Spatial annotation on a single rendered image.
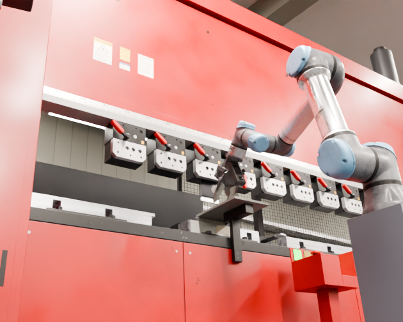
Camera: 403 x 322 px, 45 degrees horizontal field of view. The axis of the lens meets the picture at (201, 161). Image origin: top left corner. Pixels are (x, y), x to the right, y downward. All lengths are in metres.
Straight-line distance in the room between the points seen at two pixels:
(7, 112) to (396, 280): 1.24
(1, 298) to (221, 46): 1.73
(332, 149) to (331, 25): 3.64
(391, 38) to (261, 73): 2.88
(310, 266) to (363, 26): 3.55
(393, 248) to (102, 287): 0.90
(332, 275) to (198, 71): 1.15
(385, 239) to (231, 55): 1.50
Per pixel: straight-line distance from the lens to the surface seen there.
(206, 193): 2.18
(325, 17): 4.96
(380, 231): 1.50
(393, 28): 5.34
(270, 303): 2.07
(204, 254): 1.90
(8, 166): 1.55
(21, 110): 1.64
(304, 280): 2.01
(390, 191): 1.56
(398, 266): 1.46
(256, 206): 2.00
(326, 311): 2.03
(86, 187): 2.48
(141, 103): 2.14
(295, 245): 2.43
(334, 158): 1.49
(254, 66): 2.75
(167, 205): 2.67
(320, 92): 1.66
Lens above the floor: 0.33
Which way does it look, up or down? 25 degrees up
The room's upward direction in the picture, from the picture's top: 3 degrees counter-clockwise
